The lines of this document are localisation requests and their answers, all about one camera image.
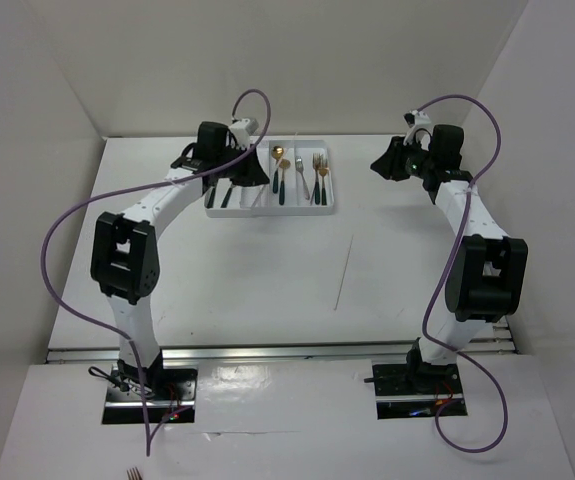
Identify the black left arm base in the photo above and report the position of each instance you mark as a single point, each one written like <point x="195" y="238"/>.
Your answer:
<point x="173" y="386"/>

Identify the gold fork green handle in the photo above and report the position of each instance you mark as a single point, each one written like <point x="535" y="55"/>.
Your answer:
<point x="323" y="170"/>
<point x="316" y="163"/>

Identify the aluminium rail front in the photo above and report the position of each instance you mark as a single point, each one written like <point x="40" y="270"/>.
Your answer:
<point x="187" y="355"/>

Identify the aluminium rail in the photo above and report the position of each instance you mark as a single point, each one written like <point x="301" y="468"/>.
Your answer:
<point x="187" y="355"/>
<point x="503" y="336"/>

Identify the white chopstick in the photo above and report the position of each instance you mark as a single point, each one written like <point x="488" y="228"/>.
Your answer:
<point x="265" y="197"/>
<point x="343" y="273"/>

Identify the gold knife green handle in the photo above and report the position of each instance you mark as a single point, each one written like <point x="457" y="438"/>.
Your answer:
<point x="227" y="197"/>
<point x="211" y="197"/>

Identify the aluminium rail right side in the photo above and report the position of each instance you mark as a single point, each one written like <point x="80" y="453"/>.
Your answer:
<point x="503" y="336"/>

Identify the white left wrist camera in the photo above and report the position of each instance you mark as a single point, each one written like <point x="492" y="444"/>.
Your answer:
<point x="242" y="130"/>

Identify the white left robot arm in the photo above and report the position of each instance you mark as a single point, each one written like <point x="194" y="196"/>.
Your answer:
<point x="125" y="259"/>

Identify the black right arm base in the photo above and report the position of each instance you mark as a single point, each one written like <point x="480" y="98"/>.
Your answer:
<point x="402" y="382"/>

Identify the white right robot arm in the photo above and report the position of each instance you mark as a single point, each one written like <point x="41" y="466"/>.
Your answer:
<point x="486" y="271"/>

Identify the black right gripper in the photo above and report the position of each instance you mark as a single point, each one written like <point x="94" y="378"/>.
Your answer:
<point x="390" y="163"/>

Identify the gold fork bottom edge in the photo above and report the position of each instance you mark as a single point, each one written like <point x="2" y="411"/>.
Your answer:
<point x="134" y="474"/>

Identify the white compartment cutlery tray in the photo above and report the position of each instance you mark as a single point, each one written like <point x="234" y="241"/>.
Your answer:
<point x="300" y="184"/>

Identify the silver fork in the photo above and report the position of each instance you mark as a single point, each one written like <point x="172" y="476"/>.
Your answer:
<point x="299" y="164"/>

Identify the gold spoon green handle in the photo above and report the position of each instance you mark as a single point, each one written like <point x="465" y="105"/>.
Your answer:
<point x="277" y="153"/>
<point x="284" y="165"/>

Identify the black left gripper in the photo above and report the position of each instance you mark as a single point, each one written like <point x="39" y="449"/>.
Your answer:
<point x="253" y="173"/>

